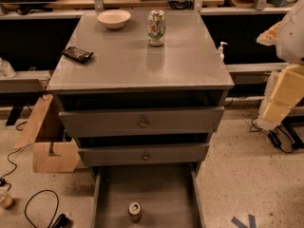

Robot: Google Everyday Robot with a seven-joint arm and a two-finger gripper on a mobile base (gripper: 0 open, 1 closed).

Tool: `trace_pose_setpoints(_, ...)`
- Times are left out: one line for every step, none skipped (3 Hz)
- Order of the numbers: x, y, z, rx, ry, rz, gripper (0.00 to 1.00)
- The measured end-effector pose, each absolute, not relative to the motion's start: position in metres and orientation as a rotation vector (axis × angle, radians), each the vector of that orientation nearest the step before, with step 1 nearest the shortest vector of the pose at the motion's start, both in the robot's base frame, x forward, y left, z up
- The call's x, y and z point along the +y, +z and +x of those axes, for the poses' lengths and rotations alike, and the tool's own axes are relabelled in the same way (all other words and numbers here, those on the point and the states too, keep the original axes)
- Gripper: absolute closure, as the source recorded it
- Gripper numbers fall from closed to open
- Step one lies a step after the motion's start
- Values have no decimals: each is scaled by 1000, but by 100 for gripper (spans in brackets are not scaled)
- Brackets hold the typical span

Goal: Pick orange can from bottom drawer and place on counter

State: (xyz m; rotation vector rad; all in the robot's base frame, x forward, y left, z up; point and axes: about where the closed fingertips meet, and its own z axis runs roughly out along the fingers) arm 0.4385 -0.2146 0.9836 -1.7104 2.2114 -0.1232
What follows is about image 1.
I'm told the orange soda can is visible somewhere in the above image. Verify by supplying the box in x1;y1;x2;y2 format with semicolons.
128;201;143;223

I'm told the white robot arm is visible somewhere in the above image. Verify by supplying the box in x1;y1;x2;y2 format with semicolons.
256;0;304;130

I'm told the grey drawer cabinet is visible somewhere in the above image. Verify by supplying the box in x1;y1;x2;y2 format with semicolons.
46;9;235;176

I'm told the grey top drawer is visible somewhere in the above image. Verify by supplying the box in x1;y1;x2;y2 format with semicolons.
59;106;224;138

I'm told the grey drawer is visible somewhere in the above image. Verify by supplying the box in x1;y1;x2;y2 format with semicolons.
59;106;224;138
90;163;206;228
78;143;209;166

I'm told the grey middle drawer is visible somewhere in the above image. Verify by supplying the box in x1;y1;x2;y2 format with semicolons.
78;143;209;166

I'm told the white green soda can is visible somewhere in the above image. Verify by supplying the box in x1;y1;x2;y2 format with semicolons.
148;9;166;47

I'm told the grey bottom drawer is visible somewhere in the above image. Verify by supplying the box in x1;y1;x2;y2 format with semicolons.
90;163;206;228

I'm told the white pump bottle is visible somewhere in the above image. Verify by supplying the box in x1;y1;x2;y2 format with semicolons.
218;42;228;62

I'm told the white bowl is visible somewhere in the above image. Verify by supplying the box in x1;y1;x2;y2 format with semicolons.
97;9;131;29

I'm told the black chocolate bar packet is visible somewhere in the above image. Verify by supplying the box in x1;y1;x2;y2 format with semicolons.
62;47;93;64

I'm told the wooden block stand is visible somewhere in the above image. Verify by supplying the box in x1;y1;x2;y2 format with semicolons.
14;94;85;173

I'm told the clear plastic bag left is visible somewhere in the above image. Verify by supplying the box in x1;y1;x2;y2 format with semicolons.
0;58;16;78

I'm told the clear plastic cup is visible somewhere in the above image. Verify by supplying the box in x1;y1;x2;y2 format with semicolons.
0;187;13;209

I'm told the black cable right floor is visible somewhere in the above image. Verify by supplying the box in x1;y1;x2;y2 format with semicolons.
249;116;295;154

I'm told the black floor cable loop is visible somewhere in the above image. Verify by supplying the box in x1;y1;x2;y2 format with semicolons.
24;189;69;228

